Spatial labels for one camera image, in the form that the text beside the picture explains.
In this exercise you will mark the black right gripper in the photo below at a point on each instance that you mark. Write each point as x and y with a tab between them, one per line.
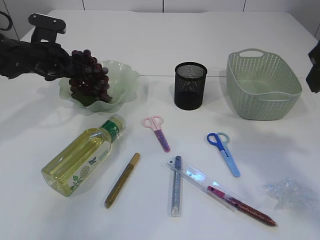
313	78

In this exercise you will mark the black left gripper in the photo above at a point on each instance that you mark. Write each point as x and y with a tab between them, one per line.
48	60

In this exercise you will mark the purple plastic grape bunch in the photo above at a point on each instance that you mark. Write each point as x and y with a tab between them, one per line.
90	82

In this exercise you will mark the yellow tea bottle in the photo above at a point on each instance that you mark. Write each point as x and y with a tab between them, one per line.
70	168

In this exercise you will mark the clear plastic sheet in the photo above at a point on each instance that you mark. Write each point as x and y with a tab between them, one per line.
292	195

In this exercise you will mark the green woven plastic basket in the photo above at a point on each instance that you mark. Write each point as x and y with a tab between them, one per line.
261	88

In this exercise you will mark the green wavy glass plate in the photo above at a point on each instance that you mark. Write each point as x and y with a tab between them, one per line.
123	85

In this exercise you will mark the black mesh pen holder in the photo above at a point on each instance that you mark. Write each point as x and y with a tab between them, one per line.
189	85

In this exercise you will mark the gold glitter pen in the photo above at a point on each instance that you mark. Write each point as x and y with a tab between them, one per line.
121	181

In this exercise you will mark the clear plastic ruler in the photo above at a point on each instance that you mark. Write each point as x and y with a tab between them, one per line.
201	181

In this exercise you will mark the red glitter pen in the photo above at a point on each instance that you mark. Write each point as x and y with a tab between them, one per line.
242	207

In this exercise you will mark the blue glitter pen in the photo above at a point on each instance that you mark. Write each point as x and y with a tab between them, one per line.
176	189

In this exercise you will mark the blue scissors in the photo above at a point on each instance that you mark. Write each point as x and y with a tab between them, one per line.
220	140

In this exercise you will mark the pink scissors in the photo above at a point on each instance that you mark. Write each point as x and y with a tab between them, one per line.
155	123

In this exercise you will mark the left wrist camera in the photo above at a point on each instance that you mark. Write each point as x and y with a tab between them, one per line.
46	28

